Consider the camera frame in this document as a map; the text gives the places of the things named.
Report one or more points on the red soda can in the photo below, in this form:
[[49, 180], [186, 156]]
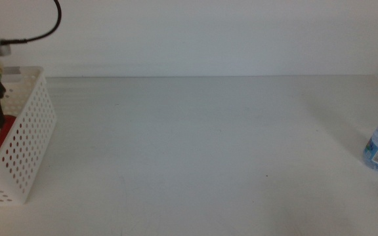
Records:
[[7, 129]]

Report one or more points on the white perforated plastic basket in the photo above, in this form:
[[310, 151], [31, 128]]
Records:
[[28, 131]]

